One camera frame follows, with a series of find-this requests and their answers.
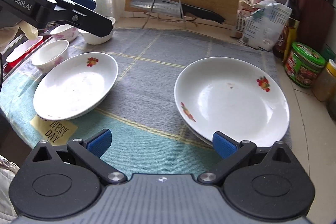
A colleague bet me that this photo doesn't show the green lid sauce jar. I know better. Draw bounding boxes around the green lid sauce jar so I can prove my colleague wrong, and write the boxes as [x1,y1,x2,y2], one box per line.
[284,42,326,88]

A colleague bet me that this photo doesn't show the metal wire rack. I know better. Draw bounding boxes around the metal wire rack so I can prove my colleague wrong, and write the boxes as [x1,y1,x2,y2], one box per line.
[142,0,187,30]

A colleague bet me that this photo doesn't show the small white floral bowl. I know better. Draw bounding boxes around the small white floral bowl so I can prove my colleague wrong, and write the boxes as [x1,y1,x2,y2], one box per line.
[50,24,79,42]

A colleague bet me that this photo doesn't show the dark red knife block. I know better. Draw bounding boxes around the dark red knife block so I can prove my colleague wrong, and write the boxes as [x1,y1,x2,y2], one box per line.
[298,0,334,51]

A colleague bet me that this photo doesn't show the red white package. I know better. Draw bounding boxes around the red white package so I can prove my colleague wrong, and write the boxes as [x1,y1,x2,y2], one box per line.
[235,7,255,36]

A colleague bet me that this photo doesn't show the white bowl pink flowers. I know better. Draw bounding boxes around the white bowl pink flowers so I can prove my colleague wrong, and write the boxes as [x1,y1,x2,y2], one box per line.
[31,40,70,74]

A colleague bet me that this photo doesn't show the kitchen knife black handle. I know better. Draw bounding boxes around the kitchen knife black handle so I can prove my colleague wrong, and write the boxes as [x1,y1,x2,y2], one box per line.
[130,0,225,24]

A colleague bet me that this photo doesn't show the dark soy sauce bottle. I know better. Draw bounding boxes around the dark soy sauce bottle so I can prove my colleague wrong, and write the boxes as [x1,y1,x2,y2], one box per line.
[273,0,299,60]

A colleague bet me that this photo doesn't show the plain white bowl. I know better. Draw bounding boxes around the plain white bowl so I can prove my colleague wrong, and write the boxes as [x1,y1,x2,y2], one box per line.
[79,15,116,45]

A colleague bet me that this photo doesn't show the white blue plastic bag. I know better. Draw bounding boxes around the white blue plastic bag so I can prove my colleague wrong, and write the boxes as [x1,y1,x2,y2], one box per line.
[239,0,292,51]

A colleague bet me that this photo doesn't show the beige jacket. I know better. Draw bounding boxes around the beige jacket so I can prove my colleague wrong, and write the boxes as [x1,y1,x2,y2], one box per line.
[0,155,19,224]

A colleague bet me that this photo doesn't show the yellow lid spice jar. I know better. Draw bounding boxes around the yellow lid spice jar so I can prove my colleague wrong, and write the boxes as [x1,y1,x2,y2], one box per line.
[311,59,336,102]

